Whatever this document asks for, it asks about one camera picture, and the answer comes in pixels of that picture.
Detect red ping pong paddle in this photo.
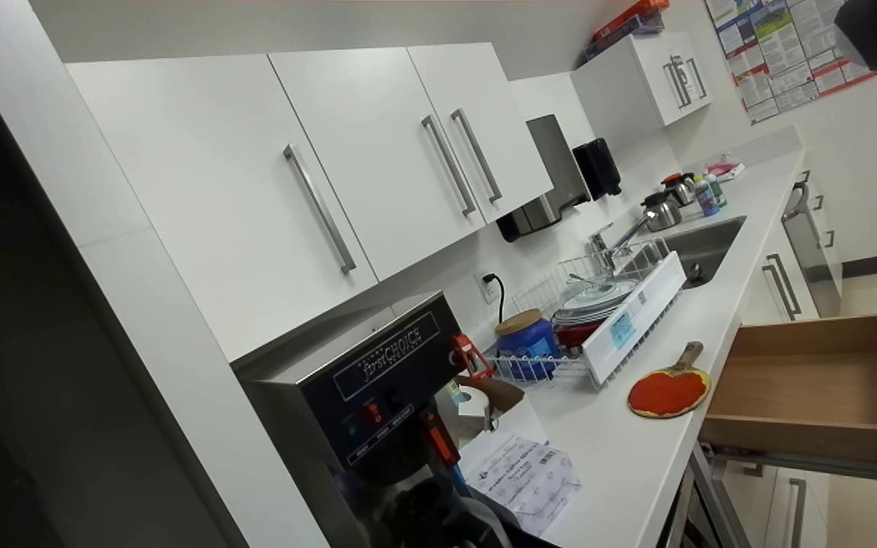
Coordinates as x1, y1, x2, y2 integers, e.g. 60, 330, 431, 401
626, 342, 709, 420

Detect open wooden drawer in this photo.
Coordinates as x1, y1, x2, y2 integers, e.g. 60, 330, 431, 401
699, 313, 877, 479

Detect steel kettle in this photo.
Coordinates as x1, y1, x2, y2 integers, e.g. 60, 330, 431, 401
641, 191, 682, 231

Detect wall poster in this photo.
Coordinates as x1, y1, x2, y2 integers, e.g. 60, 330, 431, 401
704, 0, 869, 124

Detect paper towel dispenser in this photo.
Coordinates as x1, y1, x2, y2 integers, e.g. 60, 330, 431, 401
495, 115, 620, 239

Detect steel kitchen sink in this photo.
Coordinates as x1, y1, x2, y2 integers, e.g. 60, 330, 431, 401
666, 216, 742, 290

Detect white upper cabinet doors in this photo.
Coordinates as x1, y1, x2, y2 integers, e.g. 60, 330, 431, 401
69, 42, 551, 362

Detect white dish rack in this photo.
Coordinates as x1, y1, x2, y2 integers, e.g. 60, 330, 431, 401
541, 249, 690, 390

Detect black coffee machine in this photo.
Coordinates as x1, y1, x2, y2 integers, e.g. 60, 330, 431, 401
243, 296, 510, 548

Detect blue jar with cork lid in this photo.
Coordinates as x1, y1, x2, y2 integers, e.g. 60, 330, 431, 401
493, 306, 563, 379

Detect small white wall cabinet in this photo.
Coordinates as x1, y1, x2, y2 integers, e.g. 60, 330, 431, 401
573, 31, 709, 148

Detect black power cable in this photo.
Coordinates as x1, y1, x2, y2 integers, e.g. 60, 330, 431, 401
480, 272, 510, 325

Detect white paper sheet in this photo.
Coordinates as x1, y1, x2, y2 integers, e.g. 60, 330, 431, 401
458, 432, 582, 537

